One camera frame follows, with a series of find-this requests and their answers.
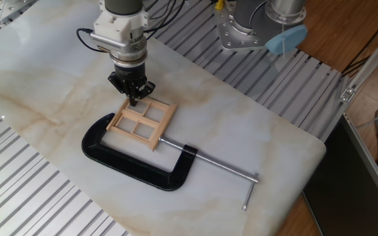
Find marble pattern board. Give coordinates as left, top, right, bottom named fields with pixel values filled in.
left=0, top=0, right=327, bottom=236

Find small wooden sliding window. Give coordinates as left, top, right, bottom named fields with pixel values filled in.
left=106, top=94, right=179, bottom=151

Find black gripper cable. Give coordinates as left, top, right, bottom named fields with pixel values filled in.
left=75, top=0, right=190, bottom=54

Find aluminium post with corner bracket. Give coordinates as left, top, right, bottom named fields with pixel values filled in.
left=339, top=20, right=378, bottom=104

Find black floor cables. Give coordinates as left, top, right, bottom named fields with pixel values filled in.
left=341, top=6, right=378, bottom=75

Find black flat panel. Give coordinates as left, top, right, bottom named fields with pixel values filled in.
left=302, top=114, right=378, bottom=236

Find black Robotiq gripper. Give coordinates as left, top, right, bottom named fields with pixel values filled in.
left=106, top=62, right=157, bottom=107

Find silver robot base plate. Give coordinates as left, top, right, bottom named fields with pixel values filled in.
left=213, top=1, right=275, bottom=52

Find black C-clamp with steel screw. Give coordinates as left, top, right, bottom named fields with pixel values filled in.
left=81, top=113, right=260, bottom=212

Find aluminium table edge bar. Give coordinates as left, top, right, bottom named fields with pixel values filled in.
left=342, top=113, right=378, bottom=227

